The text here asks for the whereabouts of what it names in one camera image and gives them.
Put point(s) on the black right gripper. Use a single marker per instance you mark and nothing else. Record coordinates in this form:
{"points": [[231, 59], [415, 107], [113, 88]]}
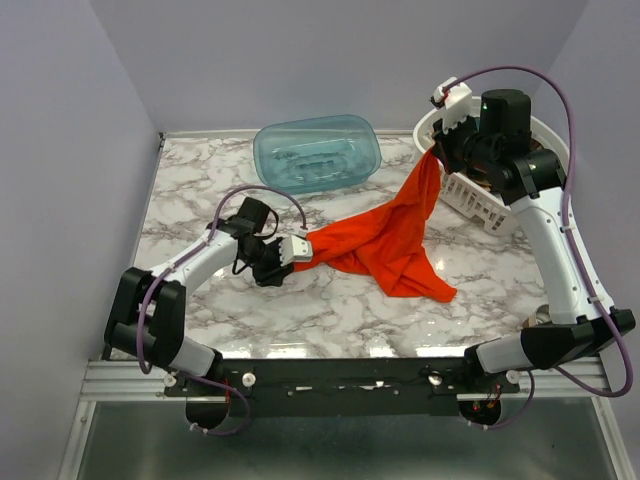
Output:
{"points": [[441, 147]]}

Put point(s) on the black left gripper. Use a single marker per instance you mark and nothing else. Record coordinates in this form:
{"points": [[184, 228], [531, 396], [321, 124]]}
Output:
{"points": [[274, 276]]}

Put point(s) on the orange t shirt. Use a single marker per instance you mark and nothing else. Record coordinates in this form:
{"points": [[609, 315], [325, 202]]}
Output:
{"points": [[386, 243]]}

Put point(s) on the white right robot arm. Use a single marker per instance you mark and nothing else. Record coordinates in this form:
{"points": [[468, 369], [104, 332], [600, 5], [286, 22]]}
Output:
{"points": [[492, 139]]}

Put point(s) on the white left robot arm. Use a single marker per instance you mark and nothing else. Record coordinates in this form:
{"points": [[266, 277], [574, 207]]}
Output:
{"points": [[149, 310]]}

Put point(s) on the beige tape roll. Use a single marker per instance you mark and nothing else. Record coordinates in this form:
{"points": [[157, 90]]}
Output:
{"points": [[540, 316]]}

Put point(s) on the white plastic laundry basket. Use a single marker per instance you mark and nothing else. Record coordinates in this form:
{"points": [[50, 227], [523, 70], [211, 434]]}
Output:
{"points": [[470, 199]]}

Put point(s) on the clear blue plastic tub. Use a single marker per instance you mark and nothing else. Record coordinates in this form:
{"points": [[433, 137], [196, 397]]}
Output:
{"points": [[316, 154]]}

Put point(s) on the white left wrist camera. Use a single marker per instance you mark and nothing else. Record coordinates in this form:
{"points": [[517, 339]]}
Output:
{"points": [[295, 249]]}

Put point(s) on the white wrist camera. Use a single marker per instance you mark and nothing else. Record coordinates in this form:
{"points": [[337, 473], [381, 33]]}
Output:
{"points": [[454, 100], [295, 249]]}

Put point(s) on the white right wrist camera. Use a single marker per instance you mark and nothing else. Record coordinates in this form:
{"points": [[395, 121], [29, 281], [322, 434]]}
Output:
{"points": [[454, 100]]}

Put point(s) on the aluminium extrusion rail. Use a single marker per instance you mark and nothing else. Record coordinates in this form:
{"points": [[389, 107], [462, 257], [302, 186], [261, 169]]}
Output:
{"points": [[124, 380]]}

